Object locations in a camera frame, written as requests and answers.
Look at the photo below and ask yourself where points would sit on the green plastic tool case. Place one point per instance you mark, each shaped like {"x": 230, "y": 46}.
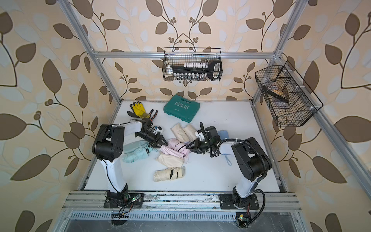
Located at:
{"x": 181, "y": 108}

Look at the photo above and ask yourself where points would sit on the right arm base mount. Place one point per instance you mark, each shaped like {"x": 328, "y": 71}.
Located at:
{"x": 234, "y": 201}

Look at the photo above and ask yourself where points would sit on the black socket bit holder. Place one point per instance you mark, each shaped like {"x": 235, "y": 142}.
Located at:
{"x": 208, "y": 69}

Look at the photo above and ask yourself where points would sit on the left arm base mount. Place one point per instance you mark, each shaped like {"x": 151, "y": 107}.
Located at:
{"x": 123, "y": 199}

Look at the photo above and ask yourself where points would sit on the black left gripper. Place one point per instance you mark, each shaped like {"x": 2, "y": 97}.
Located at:
{"x": 158, "y": 137}

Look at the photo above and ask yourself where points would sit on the orange black cutting pliers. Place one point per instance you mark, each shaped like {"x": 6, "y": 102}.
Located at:
{"x": 153, "y": 114}

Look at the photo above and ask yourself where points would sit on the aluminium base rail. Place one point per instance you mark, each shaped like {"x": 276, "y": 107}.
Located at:
{"x": 180, "y": 201}

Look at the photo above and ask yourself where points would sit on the black side wire basket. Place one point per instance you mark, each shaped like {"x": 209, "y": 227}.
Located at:
{"x": 303, "y": 102}

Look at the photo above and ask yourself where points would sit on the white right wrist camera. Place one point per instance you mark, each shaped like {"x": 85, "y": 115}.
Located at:
{"x": 200, "y": 135}

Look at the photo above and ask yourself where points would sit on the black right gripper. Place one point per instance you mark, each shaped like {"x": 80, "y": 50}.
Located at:
{"x": 195, "y": 142}

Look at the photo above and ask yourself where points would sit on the cream bare umbrella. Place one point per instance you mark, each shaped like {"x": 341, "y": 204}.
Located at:
{"x": 171, "y": 173}

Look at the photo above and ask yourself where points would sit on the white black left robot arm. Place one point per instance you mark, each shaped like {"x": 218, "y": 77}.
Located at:
{"x": 109, "y": 146}

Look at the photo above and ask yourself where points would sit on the pink sleeved umbrella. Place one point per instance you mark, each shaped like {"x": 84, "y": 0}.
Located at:
{"x": 178, "y": 146}

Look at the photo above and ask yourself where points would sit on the black rear wire basket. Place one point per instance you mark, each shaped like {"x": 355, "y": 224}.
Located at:
{"x": 180, "y": 55}

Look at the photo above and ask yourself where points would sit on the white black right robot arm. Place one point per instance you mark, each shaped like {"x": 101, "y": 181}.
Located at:
{"x": 252, "y": 161}

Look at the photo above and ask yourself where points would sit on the beige sleeved umbrella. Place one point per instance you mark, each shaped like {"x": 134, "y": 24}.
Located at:
{"x": 191, "y": 132}
{"x": 179, "y": 133}

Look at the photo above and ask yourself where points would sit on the cream umbrella sleeve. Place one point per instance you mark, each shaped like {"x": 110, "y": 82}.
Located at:
{"x": 170, "y": 161}

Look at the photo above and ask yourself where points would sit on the yellow black work glove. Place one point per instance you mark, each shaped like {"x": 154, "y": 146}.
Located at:
{"x": 137, "y": 110}

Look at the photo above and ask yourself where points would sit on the mint green umbrella sleeve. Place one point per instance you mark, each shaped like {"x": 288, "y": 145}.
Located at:
{"x": 131, "y": 147}

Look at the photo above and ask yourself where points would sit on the dark tool in side basket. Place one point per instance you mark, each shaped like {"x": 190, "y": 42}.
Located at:
{"x": 275, "y": 94}

